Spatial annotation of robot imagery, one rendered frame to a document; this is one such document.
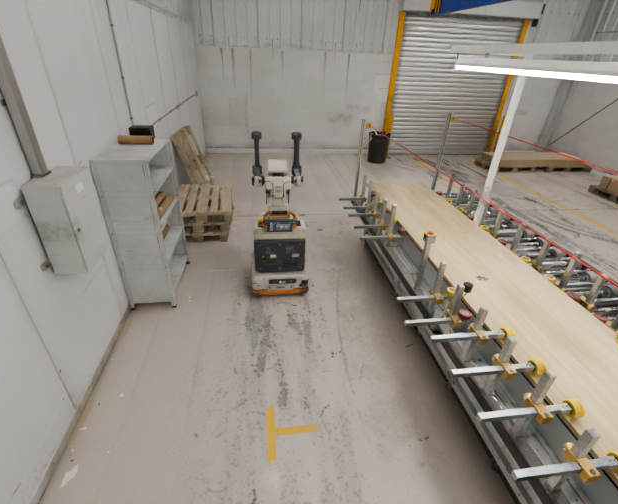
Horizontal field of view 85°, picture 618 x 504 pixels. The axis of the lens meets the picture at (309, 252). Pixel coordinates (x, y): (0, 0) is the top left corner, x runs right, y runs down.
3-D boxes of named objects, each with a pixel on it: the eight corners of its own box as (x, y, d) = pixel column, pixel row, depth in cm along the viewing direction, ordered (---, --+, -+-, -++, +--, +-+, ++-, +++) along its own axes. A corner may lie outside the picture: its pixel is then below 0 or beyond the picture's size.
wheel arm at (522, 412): (479, 423, 156) (482, 418, 154) (475, 416, 159) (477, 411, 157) (576, 412, 162) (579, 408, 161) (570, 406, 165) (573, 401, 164)
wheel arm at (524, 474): (515, 482, 134) (518, 478, 132) (509, 473, 137) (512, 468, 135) (624, 467, 141) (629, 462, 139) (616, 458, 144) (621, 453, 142)
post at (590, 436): (545, 497, 156) (594, 436, 132) (540, 489, 159) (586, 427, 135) (552, 496, 157) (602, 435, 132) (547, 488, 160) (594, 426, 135)
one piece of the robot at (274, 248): (304, 281, 379) (307, 211, 337) (255, 282, 372) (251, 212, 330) (301, 264, 407) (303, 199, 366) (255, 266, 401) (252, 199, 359)
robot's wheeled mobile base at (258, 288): (309, 294, 380) (310, 276, 367) (251, 297, 372) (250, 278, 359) (302, 262, 437) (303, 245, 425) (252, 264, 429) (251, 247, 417)
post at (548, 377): (513, 439, 175) (550, 376, 151) (509, 432, 178) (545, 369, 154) (519, 438, 176) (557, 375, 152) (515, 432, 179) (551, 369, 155)
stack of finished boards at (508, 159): (583, 166, 873) (586, 159, 865) (499, 167, 834) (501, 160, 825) (560, 158, 938) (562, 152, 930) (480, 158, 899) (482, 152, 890)
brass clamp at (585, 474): (583, 483, 136) (589, 477, 133) (557, 450, 147) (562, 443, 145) (597, 481, 137) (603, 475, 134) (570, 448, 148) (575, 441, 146)
